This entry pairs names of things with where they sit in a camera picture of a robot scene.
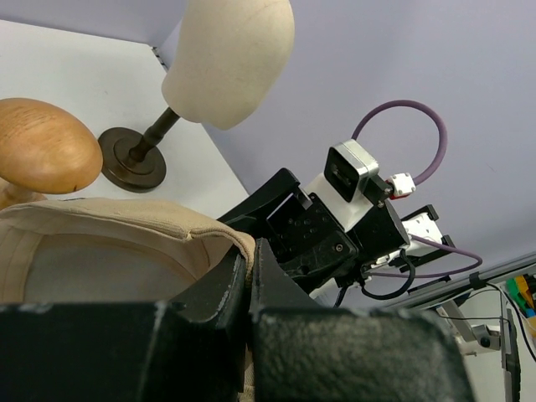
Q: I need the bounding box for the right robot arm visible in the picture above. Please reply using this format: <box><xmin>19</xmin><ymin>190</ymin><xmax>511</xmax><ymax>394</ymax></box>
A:
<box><xmin>219</xmin><ymin>168</ymin><xmax>454</xmax><ymax>303</ymax></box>

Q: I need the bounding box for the beige baseball cap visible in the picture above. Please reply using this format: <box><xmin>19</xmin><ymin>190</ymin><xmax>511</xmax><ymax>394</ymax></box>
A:
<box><xmin>1</xmin><ymin>198</ymin><xmax>255</xmax><ymax>307</ymax></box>

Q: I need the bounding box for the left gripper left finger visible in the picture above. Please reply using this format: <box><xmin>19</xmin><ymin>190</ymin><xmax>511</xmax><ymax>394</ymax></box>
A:
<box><xmin>1</xmin><ymin>248</ymin><xmax>250</xmax><ymax>401</ymax></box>

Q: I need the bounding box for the light wooden hat stand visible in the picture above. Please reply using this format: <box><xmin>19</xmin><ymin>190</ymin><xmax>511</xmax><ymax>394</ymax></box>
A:
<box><xmin>1</xmin><ymin>98</ymin><xmax>103</xmax><ymax>209</ymax></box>

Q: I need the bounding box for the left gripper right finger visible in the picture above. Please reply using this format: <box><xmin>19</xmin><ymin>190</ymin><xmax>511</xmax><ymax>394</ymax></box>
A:
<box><xmin>250</xmin><ymin>240</ymin><xmax>475</xmax><ymax>401</ymax></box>

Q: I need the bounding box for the cream mannequin head stand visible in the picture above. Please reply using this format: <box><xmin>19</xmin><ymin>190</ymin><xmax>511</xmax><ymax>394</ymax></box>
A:
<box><xmin>98</xmin><ymin>1</ymin><xmax>295</xmax><ymax>193</ymax></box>

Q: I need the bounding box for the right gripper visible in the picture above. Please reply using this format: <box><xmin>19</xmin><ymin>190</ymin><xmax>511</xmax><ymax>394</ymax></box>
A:
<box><xmin>217</xmin><ymin>168</ymin><xmax>410</xmax><ymax>293</ymax></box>

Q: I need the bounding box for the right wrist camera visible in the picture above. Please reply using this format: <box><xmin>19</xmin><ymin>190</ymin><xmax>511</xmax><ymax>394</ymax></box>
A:
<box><xmin>305</xmin><ymin>140</ymin><xmax>416</xmax><ymax>232</ymax></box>

